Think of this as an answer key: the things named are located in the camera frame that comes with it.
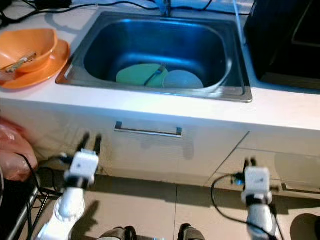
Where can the green plate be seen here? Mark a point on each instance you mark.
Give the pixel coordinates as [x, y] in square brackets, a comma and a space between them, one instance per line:
[132, 76]

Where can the stainless steel sink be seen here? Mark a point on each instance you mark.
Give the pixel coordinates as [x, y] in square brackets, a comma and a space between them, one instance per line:
[155, 37]

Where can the golden metal spoon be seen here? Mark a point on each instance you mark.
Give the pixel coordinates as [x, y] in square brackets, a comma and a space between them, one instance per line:
[22, 62]

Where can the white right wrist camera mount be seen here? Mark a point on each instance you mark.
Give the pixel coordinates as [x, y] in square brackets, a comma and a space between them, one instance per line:
[257, 184]

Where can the dark utensil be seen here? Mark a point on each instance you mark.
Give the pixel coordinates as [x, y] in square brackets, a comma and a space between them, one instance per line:
[154, 75]

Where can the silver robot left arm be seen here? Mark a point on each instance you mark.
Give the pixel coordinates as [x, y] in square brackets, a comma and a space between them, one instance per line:
[70, 207]

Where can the black robot right foot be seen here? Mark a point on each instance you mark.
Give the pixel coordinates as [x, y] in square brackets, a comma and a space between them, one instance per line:
[191, 232]

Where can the orange plastic bowl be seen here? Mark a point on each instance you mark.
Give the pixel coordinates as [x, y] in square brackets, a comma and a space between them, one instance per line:
[25, 42]

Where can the white drawer front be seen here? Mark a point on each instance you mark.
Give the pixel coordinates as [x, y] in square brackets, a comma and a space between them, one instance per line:
[150, 160]

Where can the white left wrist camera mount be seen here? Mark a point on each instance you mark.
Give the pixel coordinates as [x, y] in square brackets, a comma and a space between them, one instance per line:
[85, 167]

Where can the silver kitchen faucet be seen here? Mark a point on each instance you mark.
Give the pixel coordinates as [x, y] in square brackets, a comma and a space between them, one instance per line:
[165, 7]

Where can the pale grey plate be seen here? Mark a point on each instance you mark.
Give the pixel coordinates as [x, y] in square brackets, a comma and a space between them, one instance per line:
[184, 81]

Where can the black kitchen appliance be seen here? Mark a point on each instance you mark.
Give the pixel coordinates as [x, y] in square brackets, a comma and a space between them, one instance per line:
[285, 40]

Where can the black power adapter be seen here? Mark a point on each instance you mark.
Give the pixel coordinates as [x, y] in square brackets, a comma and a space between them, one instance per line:
[54, 4]

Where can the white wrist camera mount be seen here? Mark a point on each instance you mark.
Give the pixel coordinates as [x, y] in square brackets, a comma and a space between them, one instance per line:
[257, 184]
[85, 167]

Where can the black robot left foot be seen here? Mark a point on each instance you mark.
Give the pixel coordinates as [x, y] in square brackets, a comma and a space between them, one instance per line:
[116, 233]

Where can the red plastic bag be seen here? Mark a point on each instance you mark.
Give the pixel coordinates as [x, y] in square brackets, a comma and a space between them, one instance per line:
[15, 155]

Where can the black robot foot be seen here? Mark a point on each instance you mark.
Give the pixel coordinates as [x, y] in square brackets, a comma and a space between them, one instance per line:
[191, 232]
[116, 233]

